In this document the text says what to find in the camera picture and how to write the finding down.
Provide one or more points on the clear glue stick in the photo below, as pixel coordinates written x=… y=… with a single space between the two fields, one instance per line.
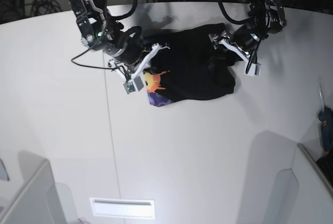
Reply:
x=321 y=97

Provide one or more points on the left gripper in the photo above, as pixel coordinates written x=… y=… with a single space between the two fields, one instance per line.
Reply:
x=243 y=42

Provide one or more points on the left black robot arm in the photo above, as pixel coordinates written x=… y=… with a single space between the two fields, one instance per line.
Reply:
x=265 y=17

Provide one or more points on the right white partition panel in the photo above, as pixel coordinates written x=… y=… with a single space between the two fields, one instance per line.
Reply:
x=301 y=194

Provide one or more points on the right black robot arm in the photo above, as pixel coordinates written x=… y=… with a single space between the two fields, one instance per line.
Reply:
x=100 y=30

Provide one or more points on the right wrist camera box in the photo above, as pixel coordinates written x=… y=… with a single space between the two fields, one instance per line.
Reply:
x=133 y=85

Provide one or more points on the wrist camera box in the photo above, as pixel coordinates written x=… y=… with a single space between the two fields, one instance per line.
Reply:
x=252 y=69
x=133 y=85

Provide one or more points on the black keyboard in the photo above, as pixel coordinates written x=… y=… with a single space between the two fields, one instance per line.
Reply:
x=326 y=166

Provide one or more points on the left white partition panel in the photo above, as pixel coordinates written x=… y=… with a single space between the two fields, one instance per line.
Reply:
x=36 y=201

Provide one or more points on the blue glue gun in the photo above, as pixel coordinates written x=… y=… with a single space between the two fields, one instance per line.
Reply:
x=325 y=117

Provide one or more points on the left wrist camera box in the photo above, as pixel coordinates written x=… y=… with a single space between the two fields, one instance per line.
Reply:
x=252 y=69

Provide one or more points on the white partition panel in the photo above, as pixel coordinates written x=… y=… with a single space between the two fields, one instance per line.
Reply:
x=36 y=201
x=301 y=194

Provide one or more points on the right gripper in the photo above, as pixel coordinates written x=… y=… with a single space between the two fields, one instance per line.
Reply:
x=128 y=49

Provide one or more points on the black T-shirt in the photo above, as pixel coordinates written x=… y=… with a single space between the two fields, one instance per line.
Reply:
x=190 y=68

